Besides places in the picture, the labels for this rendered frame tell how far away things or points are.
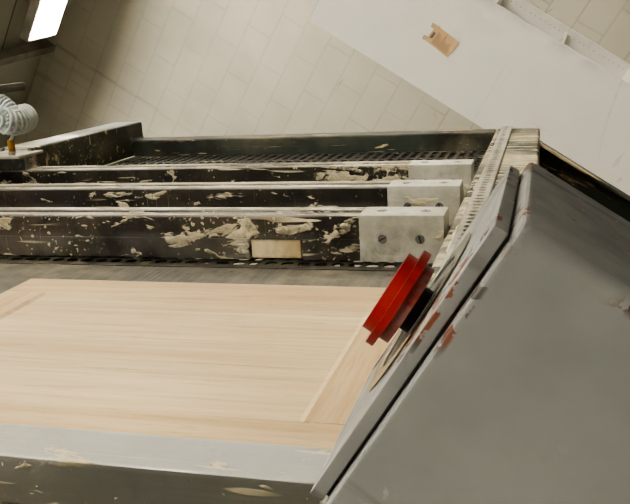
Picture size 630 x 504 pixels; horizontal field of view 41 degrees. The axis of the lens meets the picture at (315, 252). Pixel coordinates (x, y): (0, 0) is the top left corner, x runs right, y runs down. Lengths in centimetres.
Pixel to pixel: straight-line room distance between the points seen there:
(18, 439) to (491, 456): 49
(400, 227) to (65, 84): 625
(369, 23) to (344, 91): 166
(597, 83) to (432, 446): 429
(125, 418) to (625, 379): 56
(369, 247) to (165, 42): 561
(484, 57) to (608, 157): 83
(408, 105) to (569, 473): 591
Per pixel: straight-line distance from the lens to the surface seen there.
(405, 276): 29
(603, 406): 25
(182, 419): 73
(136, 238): 135
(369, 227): 122
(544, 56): 451
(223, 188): 153
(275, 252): 127
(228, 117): 664
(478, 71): 456
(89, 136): 245
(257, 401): 76
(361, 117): 625
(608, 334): 24
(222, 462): 61
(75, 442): 67
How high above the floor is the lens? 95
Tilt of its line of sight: 5 degrees up
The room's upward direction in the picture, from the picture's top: 57 degrees counter-clockwise
